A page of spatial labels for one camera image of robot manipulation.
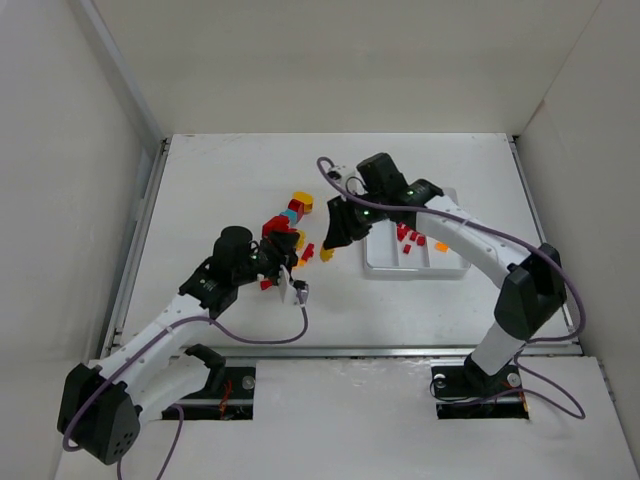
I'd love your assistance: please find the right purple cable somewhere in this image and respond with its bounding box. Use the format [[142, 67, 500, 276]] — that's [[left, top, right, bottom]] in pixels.
[[316, 156, 587, 421]]

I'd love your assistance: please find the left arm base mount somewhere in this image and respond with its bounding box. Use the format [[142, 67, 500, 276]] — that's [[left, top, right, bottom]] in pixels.
[[180, 344, 256, 421]]

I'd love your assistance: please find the large teal lego assembly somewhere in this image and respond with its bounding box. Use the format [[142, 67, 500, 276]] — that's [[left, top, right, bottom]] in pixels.
[[280, 209, 299, 225]]

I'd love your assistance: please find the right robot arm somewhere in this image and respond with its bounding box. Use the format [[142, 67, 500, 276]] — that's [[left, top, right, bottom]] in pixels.
[[316, 153, 567, 390]]

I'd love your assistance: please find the large red lego assembly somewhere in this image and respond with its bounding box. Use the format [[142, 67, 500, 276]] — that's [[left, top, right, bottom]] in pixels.
[[262, 198, 306, 238]]

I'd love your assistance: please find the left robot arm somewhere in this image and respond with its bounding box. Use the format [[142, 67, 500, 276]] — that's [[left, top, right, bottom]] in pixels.
[[57, 226, 308, 465]]

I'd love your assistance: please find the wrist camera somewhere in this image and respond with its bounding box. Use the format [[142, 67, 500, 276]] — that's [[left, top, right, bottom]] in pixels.
[[327, 165, 356, 184], [277, 265, 309, 306]]

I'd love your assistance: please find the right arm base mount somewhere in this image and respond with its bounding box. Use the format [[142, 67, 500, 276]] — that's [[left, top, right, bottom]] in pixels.
[[429, 364, 529, 420]]

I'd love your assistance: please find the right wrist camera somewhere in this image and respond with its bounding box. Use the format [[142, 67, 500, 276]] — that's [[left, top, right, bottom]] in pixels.
[[327, 165, 356, 184]]

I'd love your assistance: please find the yellow lego block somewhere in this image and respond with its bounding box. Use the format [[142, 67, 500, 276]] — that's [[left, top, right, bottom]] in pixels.
[[319, 247, 335, 262]]

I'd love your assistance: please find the red cross lego piece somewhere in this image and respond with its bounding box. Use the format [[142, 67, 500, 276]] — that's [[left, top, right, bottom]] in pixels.
[[301, 243, 315, 263]]

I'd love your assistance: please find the white divided tray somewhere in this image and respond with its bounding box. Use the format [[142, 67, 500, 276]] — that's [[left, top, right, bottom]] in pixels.
[[363, 220, 471, 280]]

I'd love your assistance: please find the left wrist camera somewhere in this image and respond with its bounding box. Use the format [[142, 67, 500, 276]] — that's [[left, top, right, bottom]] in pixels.
[[277, 265, 309, 306]]

